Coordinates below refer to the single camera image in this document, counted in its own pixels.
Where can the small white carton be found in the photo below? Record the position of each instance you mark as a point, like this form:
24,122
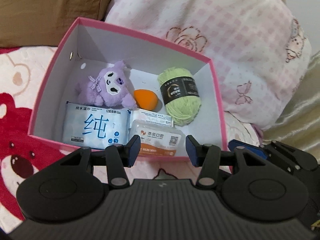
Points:
152,116

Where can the pink checked pillow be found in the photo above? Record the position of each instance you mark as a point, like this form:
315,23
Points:
225,30

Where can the clear plastic box orange label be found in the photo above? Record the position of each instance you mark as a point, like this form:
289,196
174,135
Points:
155,140

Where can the golden quilt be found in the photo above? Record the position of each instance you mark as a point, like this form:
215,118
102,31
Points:
295,105

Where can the bear print blanket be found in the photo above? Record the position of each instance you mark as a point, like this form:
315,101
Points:
15,105

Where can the brown pillow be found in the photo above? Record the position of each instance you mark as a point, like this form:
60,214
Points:
50,10

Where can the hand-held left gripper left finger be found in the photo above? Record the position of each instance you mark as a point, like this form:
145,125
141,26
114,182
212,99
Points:
133,152

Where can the orange makeup sponge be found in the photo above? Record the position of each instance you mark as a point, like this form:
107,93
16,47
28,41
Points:
146,100

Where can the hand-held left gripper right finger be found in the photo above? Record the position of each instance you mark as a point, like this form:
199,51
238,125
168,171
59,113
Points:
192,152

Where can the purple plush toy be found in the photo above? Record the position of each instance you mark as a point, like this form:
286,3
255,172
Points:
100,97

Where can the green yarn ball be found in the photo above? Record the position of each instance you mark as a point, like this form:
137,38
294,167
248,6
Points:
182,110

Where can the pink cardboard box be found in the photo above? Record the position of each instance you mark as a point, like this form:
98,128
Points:
200,140

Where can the blue white wet wipes pack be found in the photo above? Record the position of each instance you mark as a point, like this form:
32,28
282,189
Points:
95,127

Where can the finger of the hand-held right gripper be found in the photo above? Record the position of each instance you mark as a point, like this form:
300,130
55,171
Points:
295,152
247,148

